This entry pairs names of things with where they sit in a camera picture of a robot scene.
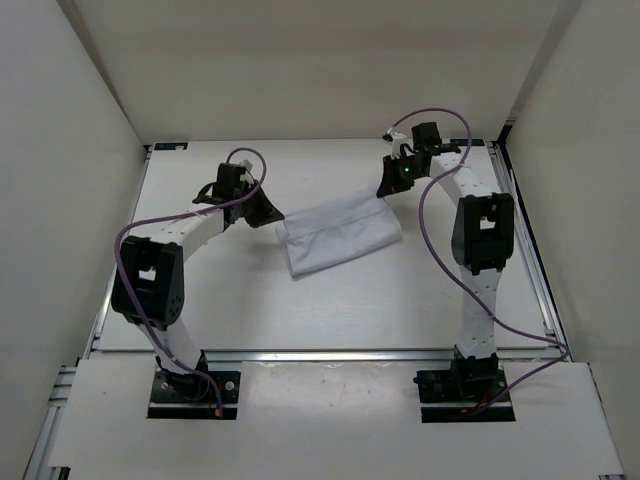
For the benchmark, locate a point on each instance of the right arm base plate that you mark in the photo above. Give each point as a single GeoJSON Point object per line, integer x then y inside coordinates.
{"type": "Point", "coordinates": [445, 397]}

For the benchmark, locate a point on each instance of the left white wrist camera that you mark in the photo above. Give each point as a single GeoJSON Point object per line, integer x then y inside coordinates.
{"type": "Point", "coordinates": [246, 175]}

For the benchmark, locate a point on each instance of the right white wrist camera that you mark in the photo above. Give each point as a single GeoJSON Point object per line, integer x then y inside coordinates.
{"type": "Point", "coordinates": [399, 143]}

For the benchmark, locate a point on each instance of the left blue corner label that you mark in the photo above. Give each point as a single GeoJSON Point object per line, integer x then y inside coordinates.
{"type": "Point", "coordinates": [170, 146]}

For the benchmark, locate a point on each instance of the white front cover board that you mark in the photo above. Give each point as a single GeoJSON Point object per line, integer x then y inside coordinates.
{"type": "Point", "coordinates": [345, 421]}

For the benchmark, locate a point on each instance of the right aluminium frame rail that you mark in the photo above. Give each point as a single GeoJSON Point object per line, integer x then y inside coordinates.
{"type": "Point", "coordinates": [527, 243]}

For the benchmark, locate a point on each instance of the white fabric skirt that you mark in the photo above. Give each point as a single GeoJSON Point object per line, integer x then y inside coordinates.
{"type": "Point", "coordinates": [337, 231]}

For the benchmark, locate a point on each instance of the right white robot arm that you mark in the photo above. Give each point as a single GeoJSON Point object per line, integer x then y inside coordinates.
{"type": "Point", "coordinates": [482, 242]}

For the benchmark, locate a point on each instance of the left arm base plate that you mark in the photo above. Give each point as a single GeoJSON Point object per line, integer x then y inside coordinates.
{"type": "Point", "coordinates": [194, 398]}

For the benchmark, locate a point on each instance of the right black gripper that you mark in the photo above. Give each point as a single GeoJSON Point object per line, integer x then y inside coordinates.
{"type": "Point", "coordinates": [390, 181]}

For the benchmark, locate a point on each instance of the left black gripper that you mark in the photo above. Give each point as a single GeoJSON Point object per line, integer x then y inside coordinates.
{"type": "Point", "coordinates": [266, 212]}

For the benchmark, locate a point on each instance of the front aluminium rail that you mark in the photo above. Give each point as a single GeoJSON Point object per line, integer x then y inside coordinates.
{"type": "Point", "coordinates": [335, 356]}

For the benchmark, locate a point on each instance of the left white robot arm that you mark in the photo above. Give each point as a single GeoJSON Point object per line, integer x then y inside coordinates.
{"type": "Point", "coordinates": [149, 287]}

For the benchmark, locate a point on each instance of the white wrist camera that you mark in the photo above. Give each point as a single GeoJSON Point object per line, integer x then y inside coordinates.
{"type": "Point", "coordinates": [246, 175]}
{"type": "Point", "coordinates": [399, 143]}

